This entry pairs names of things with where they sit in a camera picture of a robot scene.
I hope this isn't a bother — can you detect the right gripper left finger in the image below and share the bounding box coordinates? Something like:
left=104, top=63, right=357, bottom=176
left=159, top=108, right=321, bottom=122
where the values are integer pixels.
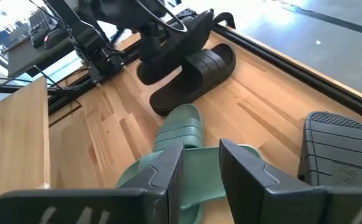
left=0, top=141, right=185, bottom=224

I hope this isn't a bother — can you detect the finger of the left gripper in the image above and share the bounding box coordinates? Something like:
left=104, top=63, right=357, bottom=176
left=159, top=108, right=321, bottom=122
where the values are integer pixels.
left=138, top=29, right=164, bottom=65

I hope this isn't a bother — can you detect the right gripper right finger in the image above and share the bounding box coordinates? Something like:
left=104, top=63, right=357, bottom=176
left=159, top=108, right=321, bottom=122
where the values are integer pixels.
left=219, top=138, right=362, bottom=224

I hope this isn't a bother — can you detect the black slide sandal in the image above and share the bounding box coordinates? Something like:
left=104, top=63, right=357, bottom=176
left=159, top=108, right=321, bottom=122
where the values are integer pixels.
left=136, top=10, right=215, bottom=86
left=297, top=111, right=362, bottom=189
left=149, top=42, right=237, bottom=116

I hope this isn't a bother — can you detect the black computer mouse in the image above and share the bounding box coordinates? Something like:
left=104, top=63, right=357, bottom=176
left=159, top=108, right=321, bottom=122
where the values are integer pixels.
left=42, top=27, right=70, bottom=50

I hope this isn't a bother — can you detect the black keyboard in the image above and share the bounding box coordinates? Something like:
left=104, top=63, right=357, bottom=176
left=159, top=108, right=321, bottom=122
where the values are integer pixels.
left=27, top=8, right=59, bottom=50

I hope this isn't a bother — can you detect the grey desk top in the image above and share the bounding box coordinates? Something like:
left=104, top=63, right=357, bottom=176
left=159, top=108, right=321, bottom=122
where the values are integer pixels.
left=7, top=29, right=82, bottom=78

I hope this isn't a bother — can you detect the black frame hook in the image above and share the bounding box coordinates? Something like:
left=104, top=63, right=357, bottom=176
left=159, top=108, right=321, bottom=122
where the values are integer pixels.
left=213, top=11, right=237, bottom=30

